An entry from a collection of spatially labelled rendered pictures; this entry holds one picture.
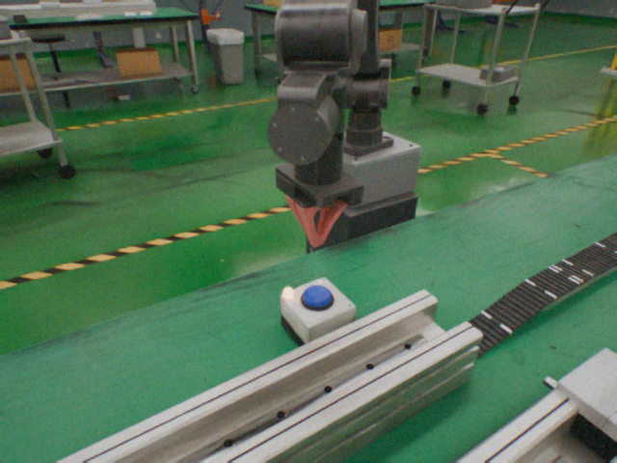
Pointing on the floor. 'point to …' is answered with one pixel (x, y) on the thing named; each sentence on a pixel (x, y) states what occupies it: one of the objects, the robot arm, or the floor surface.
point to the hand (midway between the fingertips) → (317, 239)
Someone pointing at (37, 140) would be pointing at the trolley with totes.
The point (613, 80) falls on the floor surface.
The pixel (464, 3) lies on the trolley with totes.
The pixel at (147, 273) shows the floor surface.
